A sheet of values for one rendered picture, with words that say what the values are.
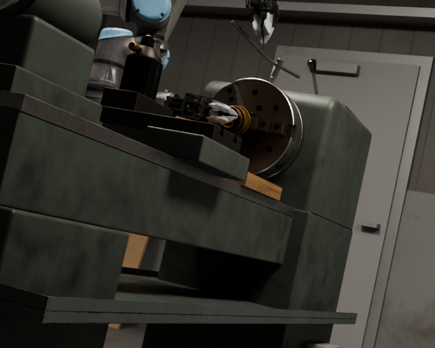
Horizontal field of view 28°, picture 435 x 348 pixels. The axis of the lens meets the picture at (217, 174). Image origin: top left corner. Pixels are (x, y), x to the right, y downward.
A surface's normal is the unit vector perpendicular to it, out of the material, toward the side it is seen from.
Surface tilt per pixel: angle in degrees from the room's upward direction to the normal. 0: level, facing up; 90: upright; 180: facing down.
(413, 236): 90
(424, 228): 90
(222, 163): 90
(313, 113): 90
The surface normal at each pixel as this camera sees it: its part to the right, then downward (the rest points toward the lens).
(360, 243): -0.50, -0.18
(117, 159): 0.90, 0.17
